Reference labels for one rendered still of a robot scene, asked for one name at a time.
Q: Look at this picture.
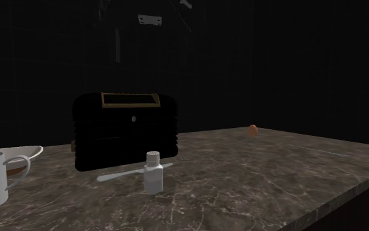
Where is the black toaster with gold slot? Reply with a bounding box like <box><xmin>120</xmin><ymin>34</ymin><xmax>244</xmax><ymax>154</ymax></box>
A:
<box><xmin>70</xmin><ymin>91</ymin><xmax>180</xmax><ymax>173</ymax></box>

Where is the white salt shaker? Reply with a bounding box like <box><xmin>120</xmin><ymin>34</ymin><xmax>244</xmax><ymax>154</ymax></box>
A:
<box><xmin>143</xmin><ymin>150</ymin><xmax>165</xmax><ymax>196</ymax></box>

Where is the white butter knife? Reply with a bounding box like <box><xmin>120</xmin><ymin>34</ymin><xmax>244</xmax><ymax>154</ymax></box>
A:
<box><xmin>96</xmin><ymin>162</ymin><xmax>174</xmax><ymax>183</ymax></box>

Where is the white bowl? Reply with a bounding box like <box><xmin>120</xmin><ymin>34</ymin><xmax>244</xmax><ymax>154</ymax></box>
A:
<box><xmin>0</xmin><ymin>145</ymin><xmax>45</xmax><ymax>177</ymax></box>

